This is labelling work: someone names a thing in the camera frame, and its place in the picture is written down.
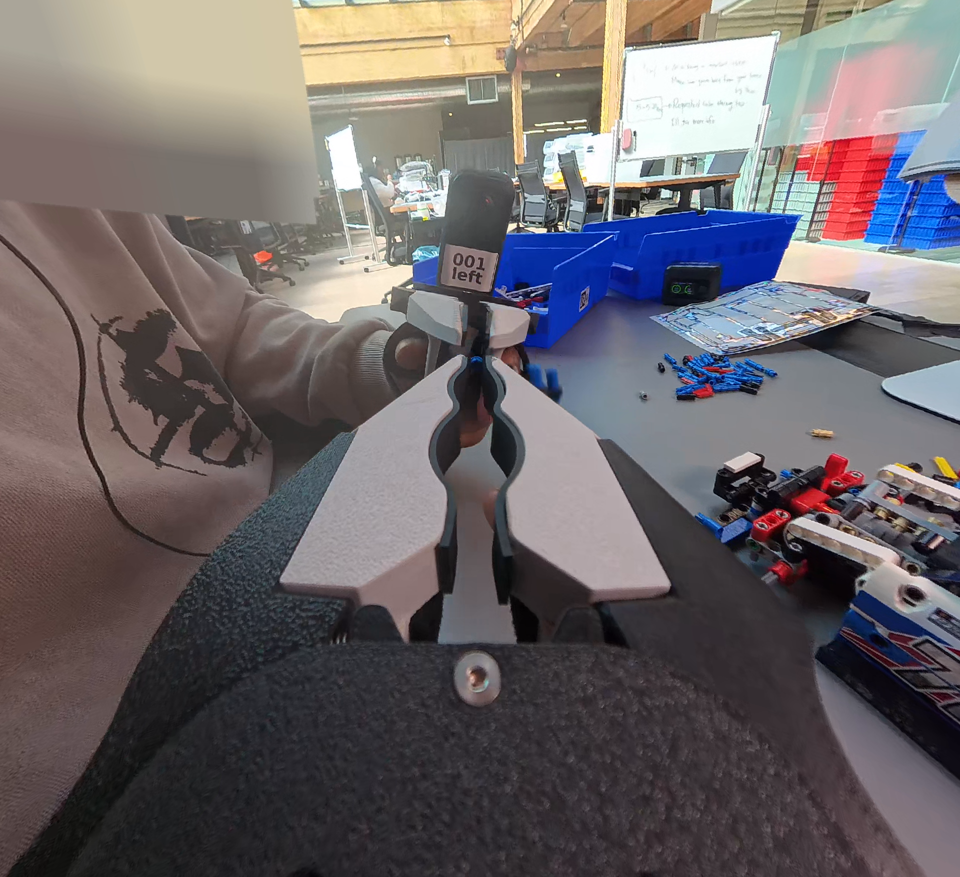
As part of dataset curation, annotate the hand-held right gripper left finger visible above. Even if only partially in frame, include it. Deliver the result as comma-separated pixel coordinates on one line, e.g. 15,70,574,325
281,355,465,638

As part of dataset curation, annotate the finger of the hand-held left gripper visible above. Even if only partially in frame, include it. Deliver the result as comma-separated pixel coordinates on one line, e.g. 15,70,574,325
405,290,466,376
483,307,532,368

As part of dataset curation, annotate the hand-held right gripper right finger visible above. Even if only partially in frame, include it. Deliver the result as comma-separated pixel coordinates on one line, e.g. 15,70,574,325
483,355,671,604

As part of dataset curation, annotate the person's left forearm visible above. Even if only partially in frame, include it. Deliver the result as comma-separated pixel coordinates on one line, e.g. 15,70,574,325
168,217,399,428

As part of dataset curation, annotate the grey desk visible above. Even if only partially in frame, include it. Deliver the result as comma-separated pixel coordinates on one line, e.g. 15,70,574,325
341,292,960,877

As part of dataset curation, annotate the person's left hand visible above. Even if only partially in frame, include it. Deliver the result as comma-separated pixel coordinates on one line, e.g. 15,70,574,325
393,337,526,449

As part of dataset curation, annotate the blue plastic bin with label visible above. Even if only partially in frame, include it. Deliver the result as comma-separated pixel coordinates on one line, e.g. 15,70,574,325
491,232,620,349

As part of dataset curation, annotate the white flipchart on stand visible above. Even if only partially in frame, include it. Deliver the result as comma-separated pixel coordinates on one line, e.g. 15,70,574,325
324,125,391,271

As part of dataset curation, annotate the pile of blue red pins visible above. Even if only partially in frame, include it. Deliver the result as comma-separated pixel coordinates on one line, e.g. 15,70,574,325
656,352,779,400

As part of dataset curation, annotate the long wooden office table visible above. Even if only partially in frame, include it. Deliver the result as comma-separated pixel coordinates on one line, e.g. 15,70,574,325
540,172,744,214

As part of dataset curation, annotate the black device with green display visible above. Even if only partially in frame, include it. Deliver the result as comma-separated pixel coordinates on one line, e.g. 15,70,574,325
662,262,723,307

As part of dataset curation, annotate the large blue plastic bin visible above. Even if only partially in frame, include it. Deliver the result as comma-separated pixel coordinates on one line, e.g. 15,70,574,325
585,209,802,302

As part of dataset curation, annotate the shiny sticker sheet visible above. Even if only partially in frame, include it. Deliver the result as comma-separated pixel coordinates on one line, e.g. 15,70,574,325
651,280,879,357

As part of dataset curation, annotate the whiteboard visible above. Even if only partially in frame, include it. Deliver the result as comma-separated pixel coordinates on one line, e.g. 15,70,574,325
616,33,781,162

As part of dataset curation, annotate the toy brick race car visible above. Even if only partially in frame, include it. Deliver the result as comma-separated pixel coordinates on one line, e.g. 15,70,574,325
696,451,960,781

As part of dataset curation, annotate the person's beige hoodie torso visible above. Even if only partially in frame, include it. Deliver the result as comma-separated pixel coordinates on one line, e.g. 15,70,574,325
0,202,354,871

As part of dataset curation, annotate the stack of red blue bins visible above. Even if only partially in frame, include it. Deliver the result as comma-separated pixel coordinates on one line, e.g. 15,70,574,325
772,130,960,252

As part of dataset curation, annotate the white book stand tray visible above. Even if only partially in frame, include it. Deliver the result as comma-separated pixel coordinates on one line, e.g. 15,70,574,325
897,129,960,205

